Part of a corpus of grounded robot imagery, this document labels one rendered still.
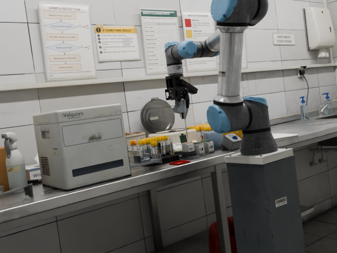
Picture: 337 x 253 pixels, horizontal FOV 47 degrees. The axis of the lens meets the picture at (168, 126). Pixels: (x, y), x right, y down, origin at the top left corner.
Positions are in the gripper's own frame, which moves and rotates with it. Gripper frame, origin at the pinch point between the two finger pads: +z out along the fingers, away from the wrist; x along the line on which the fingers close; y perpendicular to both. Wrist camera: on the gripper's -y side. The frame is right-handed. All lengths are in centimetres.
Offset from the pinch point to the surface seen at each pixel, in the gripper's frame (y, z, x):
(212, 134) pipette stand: -20.8, 11.8, -4.1
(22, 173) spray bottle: 75, 13, -14
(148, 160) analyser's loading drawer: 27.6, 16.1, 5.3
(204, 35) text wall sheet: -73, -51, -55
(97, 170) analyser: 52, 15, 7
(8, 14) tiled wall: 58, -61, -57
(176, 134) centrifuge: -10.6, 9.9, -21.4
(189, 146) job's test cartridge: 0.8, 14.8, 1.9
